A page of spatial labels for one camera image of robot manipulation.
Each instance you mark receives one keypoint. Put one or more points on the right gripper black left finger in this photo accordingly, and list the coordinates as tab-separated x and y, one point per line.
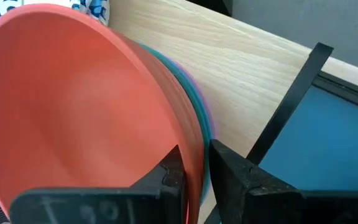
104	205

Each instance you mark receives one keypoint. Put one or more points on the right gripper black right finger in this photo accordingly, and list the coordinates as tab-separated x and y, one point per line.
259	202

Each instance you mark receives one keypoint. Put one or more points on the green plastic bowl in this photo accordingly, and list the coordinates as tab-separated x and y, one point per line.
206	127

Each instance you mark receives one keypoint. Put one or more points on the blue plastic bowl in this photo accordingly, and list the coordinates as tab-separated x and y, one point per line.
204	102

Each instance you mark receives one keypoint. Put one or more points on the orange plastic bowl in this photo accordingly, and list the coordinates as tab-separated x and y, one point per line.
73	93

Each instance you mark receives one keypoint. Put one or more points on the blue white patterned paper bowl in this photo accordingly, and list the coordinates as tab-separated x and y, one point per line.
96	7

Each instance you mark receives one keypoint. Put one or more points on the wooden shelf with black frame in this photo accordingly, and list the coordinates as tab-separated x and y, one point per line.
228	77

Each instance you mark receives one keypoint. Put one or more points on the wooden table frame black rails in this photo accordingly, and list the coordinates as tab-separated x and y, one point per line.
353	93

